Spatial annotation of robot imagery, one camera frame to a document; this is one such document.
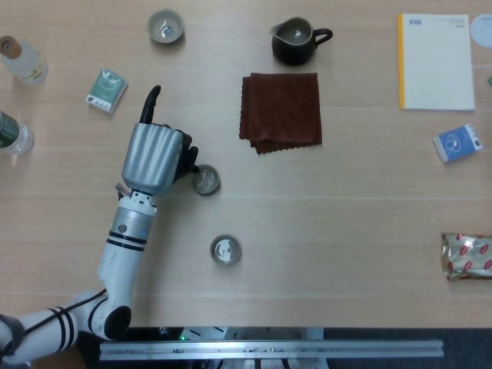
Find white notebook yellow spine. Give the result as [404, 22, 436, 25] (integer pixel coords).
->
[397, 13, 476, 112]

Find aluminium rail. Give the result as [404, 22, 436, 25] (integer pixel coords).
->
[99, 339, 444, 361]

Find black ceramic pitcher with handle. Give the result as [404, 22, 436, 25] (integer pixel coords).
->
[269, 17, 334, 65]

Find frosted glass bottle cork cap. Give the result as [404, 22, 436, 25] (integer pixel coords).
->
[0, 35, 49, 85]

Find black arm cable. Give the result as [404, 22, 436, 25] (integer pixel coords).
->
[0, 288, 108, 357]

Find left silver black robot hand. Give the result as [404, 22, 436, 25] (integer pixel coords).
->
[121, 85, 201, 195]

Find grey flared tea bowl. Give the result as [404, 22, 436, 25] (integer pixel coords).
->
[148, 9, 185, 44]

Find round white lid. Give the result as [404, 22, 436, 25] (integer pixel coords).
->
[469, 13, 492, 49]

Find blue tea packet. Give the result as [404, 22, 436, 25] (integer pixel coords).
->
[432, 123, 484, 164]

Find silver foil bag red prints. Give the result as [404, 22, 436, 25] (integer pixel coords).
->
[440, 234, 492, 283]

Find green tea packet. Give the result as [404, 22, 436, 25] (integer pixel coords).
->
[85, 68, 129, 116]

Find brown folded tea cloth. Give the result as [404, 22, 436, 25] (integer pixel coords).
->
[238, 72, 323, 156]

